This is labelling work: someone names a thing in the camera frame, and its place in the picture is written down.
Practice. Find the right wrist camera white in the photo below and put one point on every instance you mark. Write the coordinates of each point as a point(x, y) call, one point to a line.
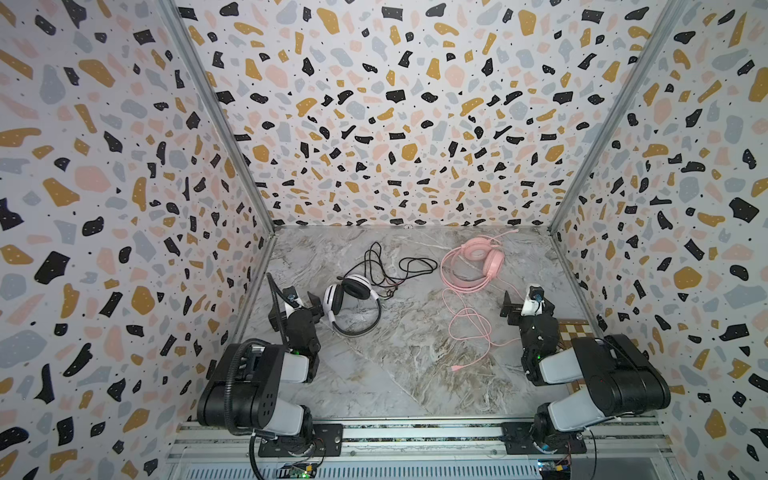
point(534, 301)

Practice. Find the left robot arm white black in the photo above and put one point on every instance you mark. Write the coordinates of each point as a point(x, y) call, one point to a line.
point(209, 408)

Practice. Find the left corner aluminium post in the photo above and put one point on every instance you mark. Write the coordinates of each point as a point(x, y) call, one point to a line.
point(178, 34)

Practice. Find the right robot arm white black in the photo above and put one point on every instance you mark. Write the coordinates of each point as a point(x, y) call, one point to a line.
point(617, 380)

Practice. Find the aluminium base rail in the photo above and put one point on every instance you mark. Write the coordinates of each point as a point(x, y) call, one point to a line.
point(490, 448)

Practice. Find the right corner aluminium post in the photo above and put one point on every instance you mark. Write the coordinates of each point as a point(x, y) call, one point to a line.
point(669, 16)

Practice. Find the wooden checkerboard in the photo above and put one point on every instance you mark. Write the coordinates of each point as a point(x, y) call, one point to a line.
point(573, 329)

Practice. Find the pink headphones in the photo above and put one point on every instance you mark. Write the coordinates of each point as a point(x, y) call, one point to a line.
point(482, 249)

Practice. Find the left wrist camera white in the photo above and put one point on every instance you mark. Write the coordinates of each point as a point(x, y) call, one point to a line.
point(291, 300)

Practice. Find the corner aluminium post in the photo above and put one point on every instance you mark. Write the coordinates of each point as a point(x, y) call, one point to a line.
point(178, 34)
point(669, 16)

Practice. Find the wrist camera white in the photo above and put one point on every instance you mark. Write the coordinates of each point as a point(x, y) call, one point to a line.
point(534, 301)
point(291, 300)

